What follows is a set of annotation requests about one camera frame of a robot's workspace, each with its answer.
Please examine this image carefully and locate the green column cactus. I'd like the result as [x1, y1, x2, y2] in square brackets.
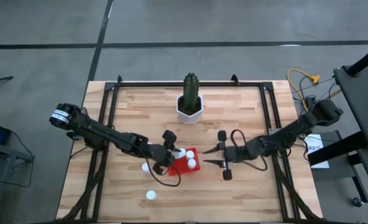
[183, 72, 200, 111]

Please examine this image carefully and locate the black metal stand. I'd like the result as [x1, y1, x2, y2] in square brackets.
[0, 141, 35, 224]

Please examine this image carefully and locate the black aluminium table frame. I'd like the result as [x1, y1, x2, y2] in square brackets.
[61, 73, 323, 223]

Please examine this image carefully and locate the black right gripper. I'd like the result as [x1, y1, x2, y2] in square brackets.
[201, 129, 260, 182]

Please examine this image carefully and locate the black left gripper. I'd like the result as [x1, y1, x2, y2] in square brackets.
[142, 129, 182, 175]

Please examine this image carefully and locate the red plastic mesh basket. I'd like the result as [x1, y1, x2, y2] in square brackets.
[168, 147, 201, 177]

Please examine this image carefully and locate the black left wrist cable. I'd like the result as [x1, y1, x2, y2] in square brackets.
[145, 161, 182, 187]

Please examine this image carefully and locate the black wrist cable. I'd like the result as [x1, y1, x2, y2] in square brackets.
[145, 161, 182, 187]
[229, 128, 269, 172]

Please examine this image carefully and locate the yellow extension cable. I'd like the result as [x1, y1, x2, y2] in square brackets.
[287, 68, 321, 114]

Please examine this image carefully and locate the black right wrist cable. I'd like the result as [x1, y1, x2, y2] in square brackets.
[229, 128, 269, 172]

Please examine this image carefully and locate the white printed paper sheet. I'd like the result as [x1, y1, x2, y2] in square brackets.
[304, 133, 330, 169]

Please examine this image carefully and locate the black equipment cart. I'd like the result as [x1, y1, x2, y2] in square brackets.
[333, 42, 368, 206]

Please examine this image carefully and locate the white hexagonal plant pot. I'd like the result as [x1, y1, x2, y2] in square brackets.
[176, 94, 204, 125]

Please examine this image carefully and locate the black power adapter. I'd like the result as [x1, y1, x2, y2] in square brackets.
[305, 95, 317, 109]

